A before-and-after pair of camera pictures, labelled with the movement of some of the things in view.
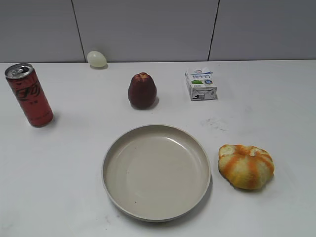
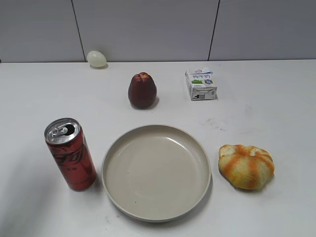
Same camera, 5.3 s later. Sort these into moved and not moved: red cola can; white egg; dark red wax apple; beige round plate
Moved: red cola can
Not moved: beige round plate; dark red wax apple; white egg
